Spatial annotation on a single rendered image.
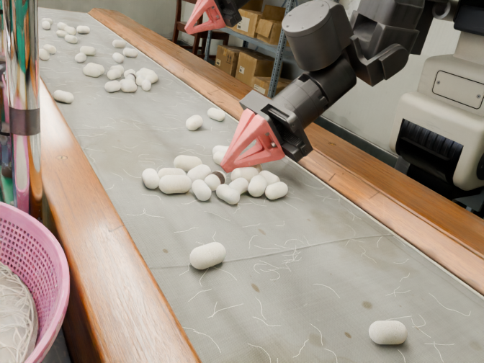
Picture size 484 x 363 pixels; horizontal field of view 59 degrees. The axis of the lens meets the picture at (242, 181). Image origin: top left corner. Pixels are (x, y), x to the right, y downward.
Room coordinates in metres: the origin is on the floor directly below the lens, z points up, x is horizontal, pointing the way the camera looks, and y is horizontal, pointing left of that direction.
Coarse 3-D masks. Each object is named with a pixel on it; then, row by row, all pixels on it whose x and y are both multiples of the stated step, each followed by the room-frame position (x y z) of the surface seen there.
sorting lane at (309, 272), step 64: (64, 64) 0.88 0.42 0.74; (128, 64) 1.00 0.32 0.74; (128, 128) 0.60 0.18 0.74; (128, 192) 0.41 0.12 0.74; (192, 192) 0.44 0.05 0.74; (320, 192) 0.51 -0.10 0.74; (256, 256) 0.34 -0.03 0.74; (320, 256) 0.36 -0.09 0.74; (384, 256) 0.38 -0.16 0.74; (192, 320) 0.24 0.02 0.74; (256, 320) 0.25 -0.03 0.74; (320, 320) 0.27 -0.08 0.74; (384, 320) 0.28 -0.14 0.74; (448, 320) 0.30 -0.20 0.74
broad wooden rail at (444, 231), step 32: (128, 32) 1.32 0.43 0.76; (160, 64) 1.06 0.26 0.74; (192, 64) 1.03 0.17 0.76; (224, 96) 0.82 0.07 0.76; (320, 128) 0.72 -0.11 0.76; (320, 160) 0.58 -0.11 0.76; (352, 160) 0.59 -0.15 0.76; (352, 192) 0.51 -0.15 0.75; (384, 192) 0.50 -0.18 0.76; (416, 192) 0.52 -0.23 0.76; (384, 224) 0.45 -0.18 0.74; (416, 224) 0.44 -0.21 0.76; (448, 224) 0.44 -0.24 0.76; (480, 224) 0.46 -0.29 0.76; (448, 256) 0.39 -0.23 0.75; (480, 256) 0.39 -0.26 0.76; (480, 288) 0.36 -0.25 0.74
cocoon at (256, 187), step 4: (256, 176) 0.48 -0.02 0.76; (260, 176) 0.48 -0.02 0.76; (252, 180) 0.47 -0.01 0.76; (256, 180) 0.46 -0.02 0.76; (260, 180) 0.47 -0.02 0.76; (264, 180) 0.47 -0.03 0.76; (252, 184) 0.46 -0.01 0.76; (256, 184) 0.46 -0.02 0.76; (260, 184) 0.46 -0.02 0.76; (264, 184) 0.47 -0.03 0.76; (248, 188) 0.46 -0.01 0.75; (252, 188) 0.45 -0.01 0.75; (256, 188) 0.45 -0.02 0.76; (260, 188) 0.45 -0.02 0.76; (264, 188) 0.46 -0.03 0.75; (252, 192) 0.45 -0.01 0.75; (256, 192) 0.45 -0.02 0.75; (260, 192) 0.45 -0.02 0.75; (256, 196) 0.45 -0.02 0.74
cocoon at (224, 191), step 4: (220, 184) 0.44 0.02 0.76; (224, 184) 0.44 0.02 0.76; (220, 188) 0.43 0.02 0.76; (224, 188) 0.43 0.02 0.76; (228, 188) 0.43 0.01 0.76; (232, 188) 0.44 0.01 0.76; (216, 192) 0.44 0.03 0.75; (220, 192) 0.43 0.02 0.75; (224, 192) 0.43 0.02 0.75; (228, 192) 0.43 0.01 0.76; (232, 192) 0.43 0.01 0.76; (236, 192) 0.43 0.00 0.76; (220, 196) 0.43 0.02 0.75; (224, 196) 0.43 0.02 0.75; (228, 196) 0.42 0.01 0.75; (232, 196) 0.42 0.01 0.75; (236, 196) 0.43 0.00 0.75; (228, 200) 0.42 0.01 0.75; (232, 200) 0.42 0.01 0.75; (236, 200) 0.42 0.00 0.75; (232, 204) 0.43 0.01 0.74
